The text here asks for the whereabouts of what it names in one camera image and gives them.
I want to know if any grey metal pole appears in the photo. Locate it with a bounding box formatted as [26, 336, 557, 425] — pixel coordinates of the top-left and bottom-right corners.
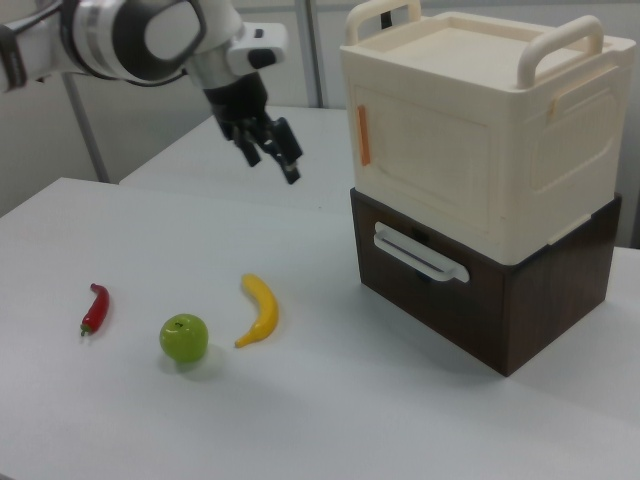
[61, 73, 112, 185]

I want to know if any cream plastic cabinet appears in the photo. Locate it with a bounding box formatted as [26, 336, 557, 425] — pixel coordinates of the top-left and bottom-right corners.
[338, 0, 638, 265]

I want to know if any orange door handle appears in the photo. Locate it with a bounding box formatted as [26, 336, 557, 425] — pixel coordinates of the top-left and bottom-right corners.
[356, 103, 373, 167]

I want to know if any grey vertical frame post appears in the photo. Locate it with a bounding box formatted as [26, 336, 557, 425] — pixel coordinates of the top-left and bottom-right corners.
[298, 9, 330, 109]

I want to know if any white drawer handle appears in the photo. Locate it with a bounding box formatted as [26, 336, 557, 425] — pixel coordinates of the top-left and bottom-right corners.
[372, 220, 471, 285]

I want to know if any green apple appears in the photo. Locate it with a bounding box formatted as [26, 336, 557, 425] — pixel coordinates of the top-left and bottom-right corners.
[158, 312, 210, 364]

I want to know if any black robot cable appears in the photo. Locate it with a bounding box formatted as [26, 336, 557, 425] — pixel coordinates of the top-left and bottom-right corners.
[122, 67, 195, 90]

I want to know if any black arm strap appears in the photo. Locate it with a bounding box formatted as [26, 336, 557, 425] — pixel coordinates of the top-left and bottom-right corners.
[0, 22, 29, 93]

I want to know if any red chili pepper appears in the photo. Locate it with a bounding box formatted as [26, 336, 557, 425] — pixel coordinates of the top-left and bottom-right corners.
[78, 282, 111, 338]

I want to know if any cream cabinet door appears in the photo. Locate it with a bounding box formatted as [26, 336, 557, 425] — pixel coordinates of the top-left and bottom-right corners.
[351, 83, 497, 237]

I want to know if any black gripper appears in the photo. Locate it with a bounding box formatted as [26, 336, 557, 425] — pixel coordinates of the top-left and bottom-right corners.
[201, 71, 305, 187]

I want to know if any dark brown wooden drawer box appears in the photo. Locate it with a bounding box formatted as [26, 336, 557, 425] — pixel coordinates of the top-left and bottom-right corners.
[348, 186, 624, 378]

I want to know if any yellow banana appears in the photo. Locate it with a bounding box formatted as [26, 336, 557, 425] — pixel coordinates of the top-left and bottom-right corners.
[233, 272, 280, 350]

